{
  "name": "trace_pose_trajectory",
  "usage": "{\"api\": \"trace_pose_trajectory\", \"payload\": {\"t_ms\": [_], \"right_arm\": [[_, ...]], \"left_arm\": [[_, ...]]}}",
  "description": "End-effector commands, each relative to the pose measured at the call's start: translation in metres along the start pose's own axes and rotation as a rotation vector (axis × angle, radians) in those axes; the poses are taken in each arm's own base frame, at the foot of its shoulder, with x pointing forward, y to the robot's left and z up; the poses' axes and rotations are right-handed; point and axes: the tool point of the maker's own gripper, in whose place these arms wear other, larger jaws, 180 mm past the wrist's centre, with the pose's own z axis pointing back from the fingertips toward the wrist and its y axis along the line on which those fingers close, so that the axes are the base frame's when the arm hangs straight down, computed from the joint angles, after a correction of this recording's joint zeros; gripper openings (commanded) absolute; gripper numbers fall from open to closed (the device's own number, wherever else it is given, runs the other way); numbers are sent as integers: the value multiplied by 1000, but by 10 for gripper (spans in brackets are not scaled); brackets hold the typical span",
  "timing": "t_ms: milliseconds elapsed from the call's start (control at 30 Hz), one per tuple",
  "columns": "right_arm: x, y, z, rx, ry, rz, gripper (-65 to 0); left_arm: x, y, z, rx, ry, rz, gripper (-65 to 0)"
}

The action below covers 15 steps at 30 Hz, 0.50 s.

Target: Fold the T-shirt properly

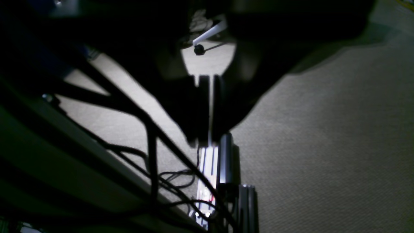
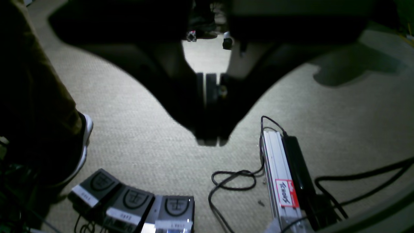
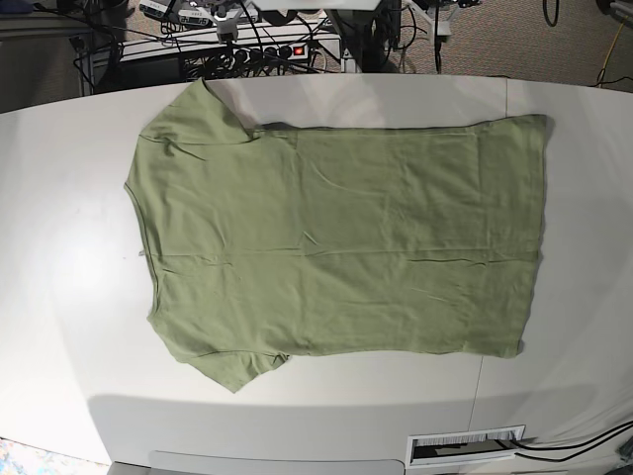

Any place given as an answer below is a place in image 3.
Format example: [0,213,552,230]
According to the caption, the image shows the black power strip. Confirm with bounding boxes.
[183,43,311,80]

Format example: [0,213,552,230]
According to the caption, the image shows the grey metal table frame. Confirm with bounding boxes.
[326,9,364,73]

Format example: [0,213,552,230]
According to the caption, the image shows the green T-shirt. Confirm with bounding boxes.
[125,81,547,392]

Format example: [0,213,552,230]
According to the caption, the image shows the yellow cable on floor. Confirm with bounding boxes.
[594,19,633,89]

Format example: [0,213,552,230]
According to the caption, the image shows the black cable at grommet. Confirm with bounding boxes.
[511,421,633,462]

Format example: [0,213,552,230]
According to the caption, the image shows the table cable grommet slot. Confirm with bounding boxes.
[406,426,525,468]

